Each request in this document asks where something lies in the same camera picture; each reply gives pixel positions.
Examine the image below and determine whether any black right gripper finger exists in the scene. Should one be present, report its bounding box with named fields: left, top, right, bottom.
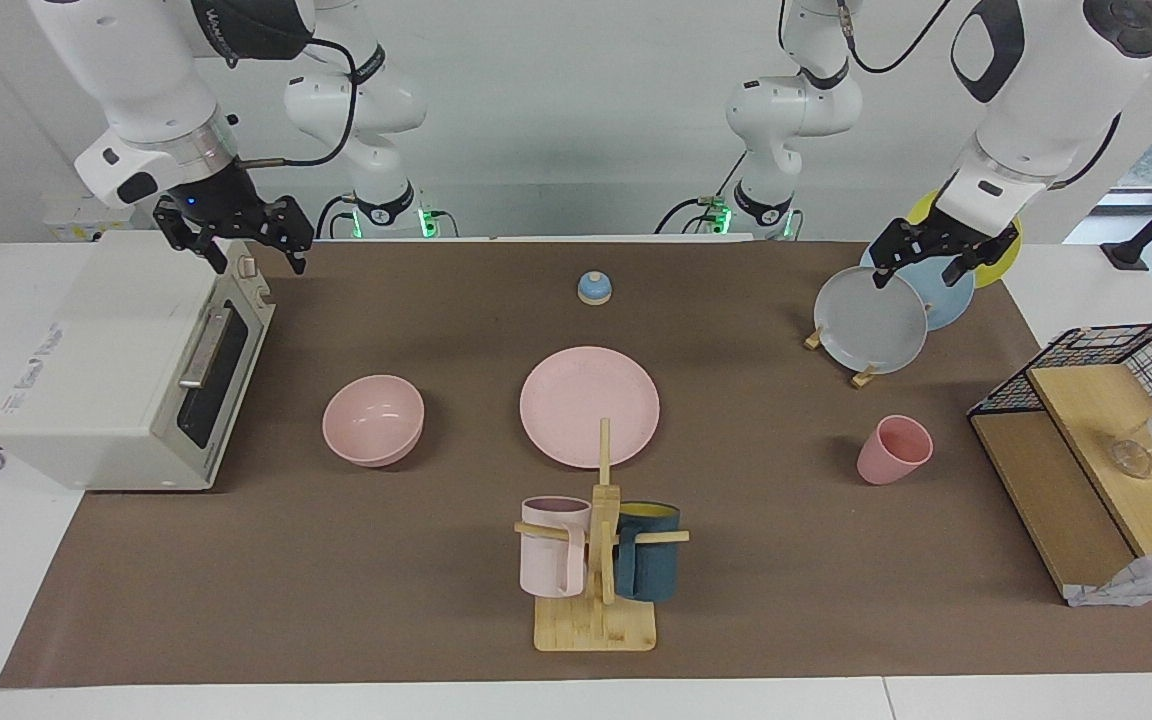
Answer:
left=154, top=200, right=229, bottom=274
left=258, top=197, right=315, bottom=276

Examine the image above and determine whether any pink cup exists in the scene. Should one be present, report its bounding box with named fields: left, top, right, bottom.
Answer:
left=856, top=415, right=934, bottom=486

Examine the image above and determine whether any pink bowl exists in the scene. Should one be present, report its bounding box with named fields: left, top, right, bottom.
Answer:
left=322, top=374, right=426, bottom=468

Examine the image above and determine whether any light blue plate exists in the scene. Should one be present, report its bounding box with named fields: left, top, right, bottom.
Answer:
left=861, top=245, right=977, bottom=331

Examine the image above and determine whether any yellow plate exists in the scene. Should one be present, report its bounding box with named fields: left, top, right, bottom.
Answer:
left=908, top=190, right=1023, bottom=289

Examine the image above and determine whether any grey plate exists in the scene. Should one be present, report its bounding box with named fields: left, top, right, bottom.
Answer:
left=814, top=266, right=929, bottom=375

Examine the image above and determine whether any wooden plate rack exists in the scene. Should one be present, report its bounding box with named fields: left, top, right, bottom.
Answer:
left=804, top=325, right=879, bottom=389

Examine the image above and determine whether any white toaster oven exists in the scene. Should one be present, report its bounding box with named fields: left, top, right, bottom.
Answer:
left=0, top=230, right=277, bottom=492

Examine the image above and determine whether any wooden shelf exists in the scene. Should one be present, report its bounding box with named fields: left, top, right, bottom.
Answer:
left=971, top=365, right=1152, bottom=601

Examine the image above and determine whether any clear glass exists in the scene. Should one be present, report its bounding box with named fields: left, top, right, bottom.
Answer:
left=1108, top=437, right=1152, bottom=479

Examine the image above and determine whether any pink plate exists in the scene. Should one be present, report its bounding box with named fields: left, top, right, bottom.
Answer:
left=519, top=346, right=661, bottom=469

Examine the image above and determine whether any brown table mat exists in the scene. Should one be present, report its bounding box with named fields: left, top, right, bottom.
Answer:
left=0, top=240, right=1152, bottom=689

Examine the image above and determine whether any dark teal mug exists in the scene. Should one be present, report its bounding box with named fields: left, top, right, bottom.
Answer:
left=614, top=501, right=682, bottom=603

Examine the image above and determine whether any pink mug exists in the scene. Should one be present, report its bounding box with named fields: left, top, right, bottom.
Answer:
left=520, top=496, right=593, bottom=599

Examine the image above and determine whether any wooden mug tree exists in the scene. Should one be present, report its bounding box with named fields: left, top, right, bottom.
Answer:
left=514, top=418, right=689, bottom=653

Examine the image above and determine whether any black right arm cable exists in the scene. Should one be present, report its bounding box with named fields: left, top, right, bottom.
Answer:
left=221, top=38, right=362, bottom=167

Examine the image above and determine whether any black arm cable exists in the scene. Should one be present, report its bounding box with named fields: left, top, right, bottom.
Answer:
left=834, top=0, right=959, bottom=77
left=221, top=38, right=362, bottom=167

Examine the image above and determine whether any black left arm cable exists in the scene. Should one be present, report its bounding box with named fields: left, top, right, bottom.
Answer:
left=834, top=0, right=959, bottom=77

